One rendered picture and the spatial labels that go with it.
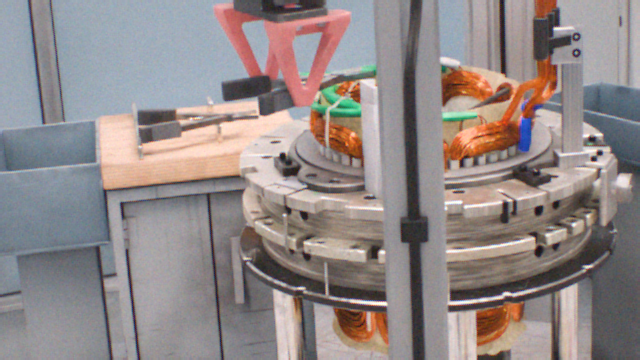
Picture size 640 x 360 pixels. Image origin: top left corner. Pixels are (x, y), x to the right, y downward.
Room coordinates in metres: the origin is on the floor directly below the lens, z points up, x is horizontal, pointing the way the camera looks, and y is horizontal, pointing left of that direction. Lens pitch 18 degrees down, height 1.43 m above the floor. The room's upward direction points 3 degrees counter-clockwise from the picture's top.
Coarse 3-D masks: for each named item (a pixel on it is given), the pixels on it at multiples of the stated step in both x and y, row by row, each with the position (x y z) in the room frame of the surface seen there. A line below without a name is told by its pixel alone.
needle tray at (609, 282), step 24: (552, 96) 1.36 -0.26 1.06; (600, 96) 1.41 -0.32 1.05; (624, 96) 1.38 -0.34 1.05; (600, 120) 1.27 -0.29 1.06; (624, 120) 1.25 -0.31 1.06; (624, 144) 1.25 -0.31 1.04; (624, 168) 1.26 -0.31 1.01; (624, 216) 1.26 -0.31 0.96; (624, 240) 1.26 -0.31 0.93; (624, 264) 1.26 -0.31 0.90; (600, 288) 1.29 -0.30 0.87; (624, 288) 1.26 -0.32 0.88; (600, 312) 1.29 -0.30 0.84; (624, 312) 1.26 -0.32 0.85; (600, 336) 1.29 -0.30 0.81; (624, 336) 1.26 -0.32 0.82
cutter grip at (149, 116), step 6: (150, 108) 1.29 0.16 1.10; (156, 108) 1.29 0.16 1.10; (162, 108) 1.28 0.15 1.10; (168, 108) 1.28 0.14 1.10; (174, 108) 1.28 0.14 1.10; (138, 114) 1.28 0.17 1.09; (144, 114) 1.28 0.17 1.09; (150, 114) 1.28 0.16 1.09; (156, 114) 1.28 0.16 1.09; (162, 114) 1.28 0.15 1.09; (168, 114) 1.28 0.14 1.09; (174, 114) 1.28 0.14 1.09; (138, 120) 1.28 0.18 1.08; (144, 120) 1.28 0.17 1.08; (150, 120) 1.28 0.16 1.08; (156, 120) 1.28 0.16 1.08; (162, 120) 1.28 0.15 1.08; (168, 120) 1.28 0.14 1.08; (174, 120) 1.28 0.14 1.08
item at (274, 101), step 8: (264, 96) 0.98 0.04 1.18; (272, 96) 0.98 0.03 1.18; (280, 96) 0.99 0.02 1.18; (288, 96) 0.99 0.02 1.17; (264, 104) 0.97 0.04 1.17; (272, 104) 0.98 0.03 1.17; (280, 104) 0.99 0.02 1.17; (288, 104) 0.99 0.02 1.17; (264, 112) 0.98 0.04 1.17; (272, 112) 0.98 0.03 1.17
